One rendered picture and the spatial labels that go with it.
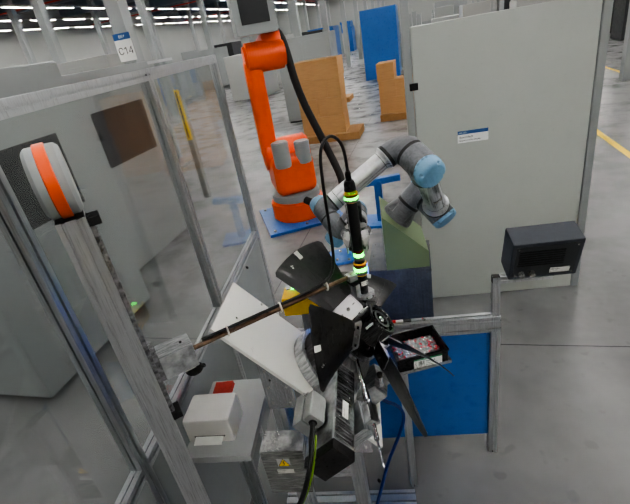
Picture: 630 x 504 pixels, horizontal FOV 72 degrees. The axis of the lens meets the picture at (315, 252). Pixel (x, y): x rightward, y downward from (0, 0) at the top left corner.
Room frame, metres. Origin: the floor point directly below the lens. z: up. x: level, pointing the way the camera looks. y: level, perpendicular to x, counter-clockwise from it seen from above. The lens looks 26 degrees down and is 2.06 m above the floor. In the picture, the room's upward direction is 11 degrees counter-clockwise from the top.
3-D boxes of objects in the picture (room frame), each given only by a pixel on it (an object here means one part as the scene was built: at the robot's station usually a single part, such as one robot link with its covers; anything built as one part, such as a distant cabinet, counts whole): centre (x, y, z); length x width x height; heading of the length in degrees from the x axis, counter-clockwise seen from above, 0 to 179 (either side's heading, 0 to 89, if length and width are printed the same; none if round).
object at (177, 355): (0.96, 0.43, 1.35); 0.10 x 0.07 x 0.08; 116
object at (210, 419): (1.14, 0.47, 0.91); 0.17 x 0.16 x 0.11; 81
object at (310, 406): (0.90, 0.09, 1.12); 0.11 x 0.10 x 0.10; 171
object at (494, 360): (1.50, -0.72, 0.39); 0.04 x 0.04 x 0.78; 81
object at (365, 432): (0.90, -0.01, 1.03); 0.15 x 0.10 x 0.14; 81
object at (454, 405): (1.57, -0.29, 0.45); 0.82 x 0.01 x 0.66; 81
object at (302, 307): (1.64, 0.09, 1.02); 0.16 x 0.10 x 0.11; 81
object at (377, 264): (1.93, -0.42, 0.50); 0.30 x 0.30 x 1.00; 74
